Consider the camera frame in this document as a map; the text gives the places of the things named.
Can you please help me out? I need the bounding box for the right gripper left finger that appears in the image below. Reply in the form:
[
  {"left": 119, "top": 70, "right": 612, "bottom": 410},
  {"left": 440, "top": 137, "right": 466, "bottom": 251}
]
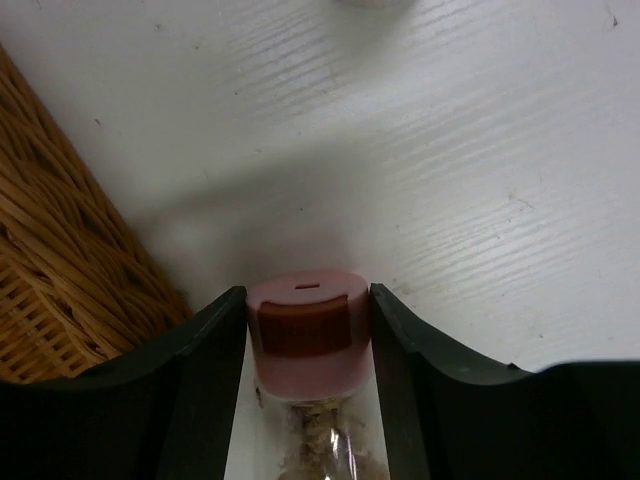
[{"left": 1, "top": 287, "right": 247, "bottom": 479}]

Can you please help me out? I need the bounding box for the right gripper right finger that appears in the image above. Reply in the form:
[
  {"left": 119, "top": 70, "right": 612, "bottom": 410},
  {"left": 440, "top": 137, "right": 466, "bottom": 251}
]
[{"left": 369, "top": 284, "right": 639, "bottom": 479}]

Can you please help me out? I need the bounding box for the pink cap spice jar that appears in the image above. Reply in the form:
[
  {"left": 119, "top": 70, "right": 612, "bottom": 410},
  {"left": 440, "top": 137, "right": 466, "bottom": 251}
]
[{"left": 246, "top": 270, "right": 390, "bottom": 479}]

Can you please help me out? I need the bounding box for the brown wicker divided tray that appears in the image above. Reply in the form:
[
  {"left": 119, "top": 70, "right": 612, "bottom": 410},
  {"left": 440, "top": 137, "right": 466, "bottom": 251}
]
[{"left": 1, "top": 55, "right": 191, "bottom": 384}]

